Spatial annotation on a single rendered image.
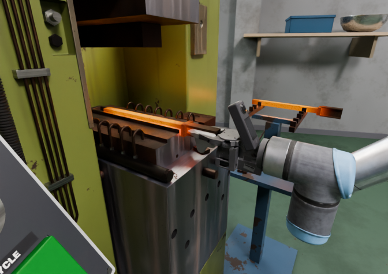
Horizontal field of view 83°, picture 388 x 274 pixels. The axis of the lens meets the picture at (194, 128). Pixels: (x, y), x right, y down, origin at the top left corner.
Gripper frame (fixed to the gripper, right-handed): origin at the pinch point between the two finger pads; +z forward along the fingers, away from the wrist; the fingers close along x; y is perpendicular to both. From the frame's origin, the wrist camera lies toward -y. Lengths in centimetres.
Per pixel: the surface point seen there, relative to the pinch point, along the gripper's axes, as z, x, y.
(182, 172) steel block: -2.3, -9.0, 8.5
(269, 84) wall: 46, 280, 30
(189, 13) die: 3.5, 2.9, -28.7
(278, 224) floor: -17, 91, 100
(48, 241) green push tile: -10.3, -41.8, -4.1
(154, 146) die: 4.3, -11.4, 2.1
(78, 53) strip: 17.0, -19.3, -19.4
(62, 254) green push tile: -11.1, -41.4, -2.5
